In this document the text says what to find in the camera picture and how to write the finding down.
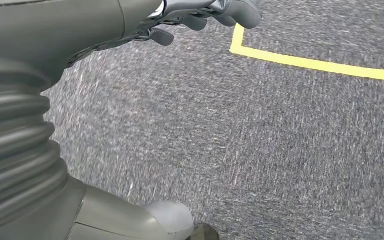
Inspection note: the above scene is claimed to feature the yellow floor tape square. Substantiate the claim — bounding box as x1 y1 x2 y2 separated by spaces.
229 23 384 83

